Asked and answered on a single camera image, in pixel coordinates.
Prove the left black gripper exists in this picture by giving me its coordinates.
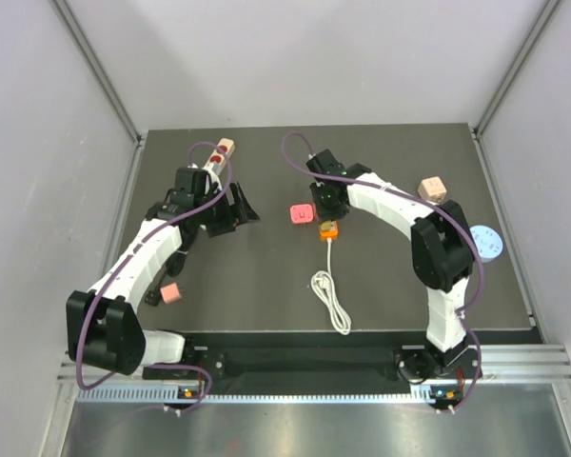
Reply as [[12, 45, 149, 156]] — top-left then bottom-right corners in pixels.
[[194, 181, 259, 238]]

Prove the orange power strip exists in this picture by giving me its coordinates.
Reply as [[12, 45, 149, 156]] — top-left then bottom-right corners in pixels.
[[319, 221, 339, 242]]

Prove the blue round power socket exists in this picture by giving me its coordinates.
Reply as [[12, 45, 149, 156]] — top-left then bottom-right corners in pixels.
[[470, 225, 503, 264]]

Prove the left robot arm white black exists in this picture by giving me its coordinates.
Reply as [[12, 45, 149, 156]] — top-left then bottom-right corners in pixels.
[[66, 168, 260, 378]]

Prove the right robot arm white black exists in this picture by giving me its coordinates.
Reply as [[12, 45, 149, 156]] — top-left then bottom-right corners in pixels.
[[306, 149, 474, 384]]

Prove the pink square adapter plug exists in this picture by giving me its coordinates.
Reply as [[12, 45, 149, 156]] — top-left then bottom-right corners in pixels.
[[289, 203, 315, 225]]

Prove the salmon pink plug adapter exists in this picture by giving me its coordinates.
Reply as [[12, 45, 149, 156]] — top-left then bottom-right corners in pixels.
[[160, 283, 182, 304]]

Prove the beige red power strip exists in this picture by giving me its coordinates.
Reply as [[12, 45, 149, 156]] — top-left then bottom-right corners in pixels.
[[204, 138, 235, 175]]

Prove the pink cube adapter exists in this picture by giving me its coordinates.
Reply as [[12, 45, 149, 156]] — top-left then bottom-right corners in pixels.
[[418, 176, 447, 204]]

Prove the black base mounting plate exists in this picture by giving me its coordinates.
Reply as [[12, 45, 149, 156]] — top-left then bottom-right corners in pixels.
[[142, 345, 482, 385]]

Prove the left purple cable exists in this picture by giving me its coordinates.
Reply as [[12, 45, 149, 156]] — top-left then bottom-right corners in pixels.
[[75, 141, 233, 410]]

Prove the purple cable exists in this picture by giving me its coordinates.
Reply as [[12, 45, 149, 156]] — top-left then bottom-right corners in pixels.
[[75, 141, 233, 410], [281, 131, 486, 413]]

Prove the white cord with plug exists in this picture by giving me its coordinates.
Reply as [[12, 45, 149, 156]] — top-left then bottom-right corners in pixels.
[[311, 238, 352, 336]]

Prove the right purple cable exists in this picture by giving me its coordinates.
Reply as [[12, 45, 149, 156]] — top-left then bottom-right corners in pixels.
[[281, 131, 486, 413]]

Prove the grey slotted cable duct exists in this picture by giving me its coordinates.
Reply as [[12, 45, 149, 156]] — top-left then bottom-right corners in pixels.
[[77, 384, 455, 405]]

